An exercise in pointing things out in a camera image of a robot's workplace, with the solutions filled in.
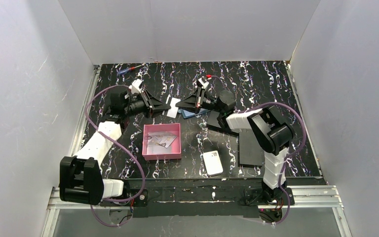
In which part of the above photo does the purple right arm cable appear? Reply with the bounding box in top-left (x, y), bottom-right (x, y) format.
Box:
top-left (207, 76), bottom-right (307, 226)

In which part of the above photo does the dark grey perforated box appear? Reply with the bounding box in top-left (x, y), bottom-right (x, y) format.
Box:
top-left (206, 111), bottom-right (241, 137)

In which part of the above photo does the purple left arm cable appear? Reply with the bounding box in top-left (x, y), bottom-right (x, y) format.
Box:
top-left (84, 85), bottom-right (146, 228)

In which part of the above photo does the pink plastic tray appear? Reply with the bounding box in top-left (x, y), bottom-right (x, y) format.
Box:
top-left (142, 123), bottom-right (182, 161)

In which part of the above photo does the white small box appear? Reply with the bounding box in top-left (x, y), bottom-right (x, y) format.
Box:
top-left (202, 151), bottom-right (223, 176)

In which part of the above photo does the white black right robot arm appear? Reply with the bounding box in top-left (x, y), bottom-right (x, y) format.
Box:
top-left (176, 86), bottom-right (294, 203)

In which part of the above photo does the flat black rectangular box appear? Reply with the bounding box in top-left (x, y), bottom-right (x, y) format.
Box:
top-left (239, 129), bottom-right (265, 167)

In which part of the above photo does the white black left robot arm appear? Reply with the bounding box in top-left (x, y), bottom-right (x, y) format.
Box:
top-left (59, 89), bottom-right (171, 205)

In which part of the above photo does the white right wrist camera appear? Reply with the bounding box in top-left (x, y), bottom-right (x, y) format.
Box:
top-left (196, 76), bottom-right (210, 90)

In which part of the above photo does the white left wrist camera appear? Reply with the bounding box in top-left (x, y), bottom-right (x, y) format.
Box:
top-left (128, 79), bottom-right (143, 96)

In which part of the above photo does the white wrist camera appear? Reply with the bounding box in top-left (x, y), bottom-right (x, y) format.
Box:
top-left (128, 79), bottom-right (143, 96)
top-left (196, 76), bottom-right (210, 90)

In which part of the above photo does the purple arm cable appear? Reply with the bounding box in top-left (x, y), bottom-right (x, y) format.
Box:
top-left (84, 85), bottom-right (146, 228)
top-left (207, 76), bottom-right (307, 226)

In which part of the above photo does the blue leather card holder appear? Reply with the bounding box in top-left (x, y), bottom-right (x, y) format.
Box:
top-left (178, 109), bottom-right (210, 119)

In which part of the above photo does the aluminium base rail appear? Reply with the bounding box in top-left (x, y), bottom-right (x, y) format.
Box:
top-left (41, 185), bottom-right (351, 237)

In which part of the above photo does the loose VIP card in tray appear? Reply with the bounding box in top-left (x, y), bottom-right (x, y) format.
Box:
top-left (146, 135), bottom-right (160, 147)

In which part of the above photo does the blue red handled screwdriver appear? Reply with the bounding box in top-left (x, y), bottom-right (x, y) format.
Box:
top-left (117, 64), bottom-right (143, 76)

